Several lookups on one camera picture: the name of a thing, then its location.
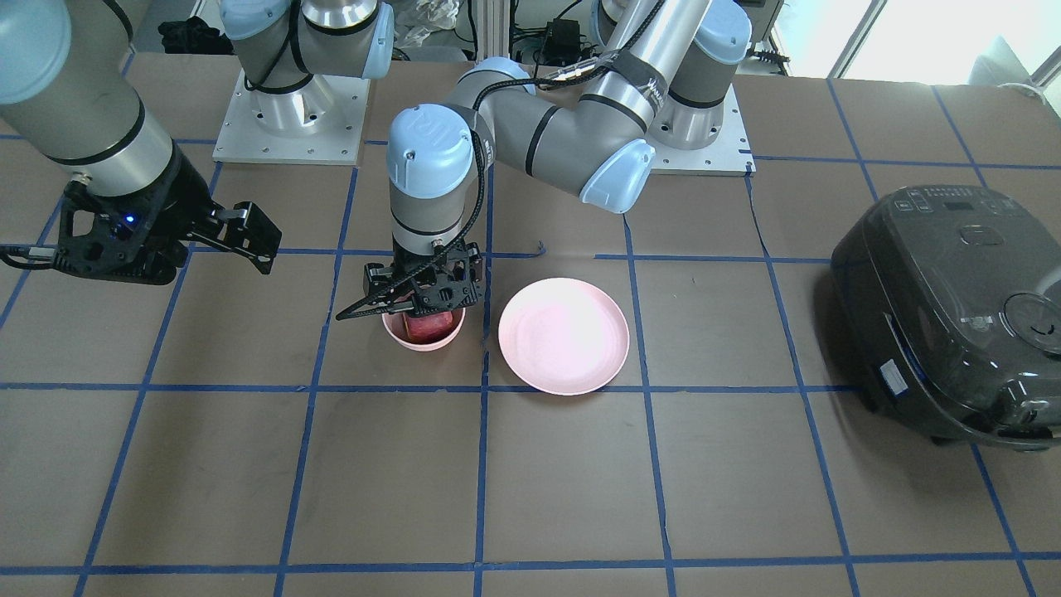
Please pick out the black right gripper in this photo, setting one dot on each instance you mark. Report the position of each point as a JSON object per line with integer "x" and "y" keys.
{"x": 184, "y": 201}

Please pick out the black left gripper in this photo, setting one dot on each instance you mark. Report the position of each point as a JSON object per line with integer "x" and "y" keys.
{"x": 442, "y": 292}

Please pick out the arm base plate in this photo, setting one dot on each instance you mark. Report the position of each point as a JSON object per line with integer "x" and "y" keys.
{"x": 320, "y": 124}
{"x": 691, "y": 141}

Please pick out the pink plate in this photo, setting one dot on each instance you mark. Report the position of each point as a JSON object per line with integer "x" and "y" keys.
{"x": 564, "y": 336}

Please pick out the red apple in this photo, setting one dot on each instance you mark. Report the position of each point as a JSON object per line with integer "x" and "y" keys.
{"x": 428, "y": 329}

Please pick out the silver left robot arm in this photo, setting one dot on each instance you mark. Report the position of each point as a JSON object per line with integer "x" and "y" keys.
{"x": 661, "y": 83}

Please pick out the dark grey rice cooker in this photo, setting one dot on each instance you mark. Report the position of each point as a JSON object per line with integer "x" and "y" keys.
{"x": 952, "y": 296}

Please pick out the pink bowl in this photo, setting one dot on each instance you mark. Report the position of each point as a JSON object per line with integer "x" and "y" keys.
{"x": 393, "y": 324}

